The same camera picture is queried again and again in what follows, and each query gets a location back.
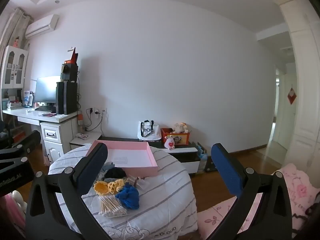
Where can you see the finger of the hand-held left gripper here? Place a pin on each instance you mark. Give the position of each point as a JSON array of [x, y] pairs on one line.
[[31, 138]]

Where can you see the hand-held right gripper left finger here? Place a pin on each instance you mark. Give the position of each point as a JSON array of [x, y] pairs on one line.
[[93, 166]]

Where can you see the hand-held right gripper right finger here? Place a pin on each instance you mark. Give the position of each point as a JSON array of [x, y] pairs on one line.
[[225, 170]]

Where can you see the grey cartoon printed cloth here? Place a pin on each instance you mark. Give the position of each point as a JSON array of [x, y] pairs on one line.
[[109, 165]]

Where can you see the yellow crochet toy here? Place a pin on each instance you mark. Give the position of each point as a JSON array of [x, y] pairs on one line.
[[102, 188]]

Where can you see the black scrunchie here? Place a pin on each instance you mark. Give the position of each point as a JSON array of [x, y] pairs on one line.
[[116, 172]]

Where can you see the blue fluffy scrunchie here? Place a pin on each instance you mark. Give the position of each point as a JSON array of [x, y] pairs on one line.
[[128, 196]]

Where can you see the small clear packet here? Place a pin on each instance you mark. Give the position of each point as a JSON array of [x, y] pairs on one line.
[[140, 183]]

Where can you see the pink cardboard box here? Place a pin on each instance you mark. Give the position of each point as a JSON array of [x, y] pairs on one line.
[[147, 170]]

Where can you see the black floor scale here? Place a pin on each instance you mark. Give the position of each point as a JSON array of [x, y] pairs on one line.
[[211, 166]]

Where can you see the white desk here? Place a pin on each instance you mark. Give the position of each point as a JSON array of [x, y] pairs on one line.
[[27, 113]]

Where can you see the blue plastic item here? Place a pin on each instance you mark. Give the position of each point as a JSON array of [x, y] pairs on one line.
[[202, 155]]

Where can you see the low white side table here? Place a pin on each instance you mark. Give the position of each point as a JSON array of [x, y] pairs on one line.
[[75, 143]]

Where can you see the pink pencil case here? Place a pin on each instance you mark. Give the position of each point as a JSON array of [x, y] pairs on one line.
[[48, 115]]

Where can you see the pink blanket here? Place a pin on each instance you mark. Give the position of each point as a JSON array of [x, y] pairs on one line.
[[15, 207]]

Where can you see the pink patterned pouch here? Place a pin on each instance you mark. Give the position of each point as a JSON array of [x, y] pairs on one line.
[[82, 136]]

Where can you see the black keyboard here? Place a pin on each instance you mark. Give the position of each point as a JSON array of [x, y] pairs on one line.
[[45, 108]]

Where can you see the stack of books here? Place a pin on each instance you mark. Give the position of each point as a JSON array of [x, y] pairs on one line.
[[13, 105]]

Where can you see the blue and white carton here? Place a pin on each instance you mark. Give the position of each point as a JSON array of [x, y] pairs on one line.
[[28, 98]]

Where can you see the black and white TV stand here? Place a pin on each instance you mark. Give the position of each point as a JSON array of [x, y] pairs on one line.
[[185, 155]]

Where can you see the orange capped bottle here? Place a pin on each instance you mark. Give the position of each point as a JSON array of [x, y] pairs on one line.
[[80, 120]]

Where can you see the black computer monitor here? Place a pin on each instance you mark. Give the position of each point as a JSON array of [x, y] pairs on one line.
[[47, 88]]

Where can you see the red toy box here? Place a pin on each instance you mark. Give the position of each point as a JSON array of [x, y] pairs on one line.
[[181, 138]]

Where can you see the black computer tower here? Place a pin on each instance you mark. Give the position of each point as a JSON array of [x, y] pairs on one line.
[[70, 97]]

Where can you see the white glass-door cabinet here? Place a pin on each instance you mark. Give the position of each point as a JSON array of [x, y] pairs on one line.
[[21, 81]]

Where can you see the white plush with red heart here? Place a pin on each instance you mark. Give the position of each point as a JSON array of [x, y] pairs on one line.
[[170, 143]]

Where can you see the beige plush toy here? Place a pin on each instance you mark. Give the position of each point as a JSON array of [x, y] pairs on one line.
[[178, 127]]

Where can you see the white tote bag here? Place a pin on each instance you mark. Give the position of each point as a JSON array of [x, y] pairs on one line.
[[150, 132]]

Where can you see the pink floral bedsheet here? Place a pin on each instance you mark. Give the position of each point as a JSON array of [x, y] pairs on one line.
[[295, 187]]

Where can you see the white door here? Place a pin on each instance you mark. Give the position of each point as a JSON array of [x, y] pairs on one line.
[[287, 125]]

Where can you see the black box with dial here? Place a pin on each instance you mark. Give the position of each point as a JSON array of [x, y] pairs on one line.
[[71, 72]]

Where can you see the red paper bag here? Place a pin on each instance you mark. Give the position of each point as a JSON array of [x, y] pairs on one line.
[[73, 56]]

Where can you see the small pink doll figure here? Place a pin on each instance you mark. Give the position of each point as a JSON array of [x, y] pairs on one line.
[[16, 42]]

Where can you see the red door decoration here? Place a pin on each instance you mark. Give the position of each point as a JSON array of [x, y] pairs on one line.
[[291, 96]]

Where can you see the white air conditioner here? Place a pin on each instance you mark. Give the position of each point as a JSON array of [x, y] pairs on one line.
[[41, 26]]

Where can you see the beige curtain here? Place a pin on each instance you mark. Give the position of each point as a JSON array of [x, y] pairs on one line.
[[15, 22]]

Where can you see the white wardrobe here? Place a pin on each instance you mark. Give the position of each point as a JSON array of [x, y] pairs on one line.
[[305, 80]]

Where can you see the white wall outlets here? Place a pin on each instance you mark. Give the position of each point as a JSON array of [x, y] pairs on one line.
[[103, 110]]

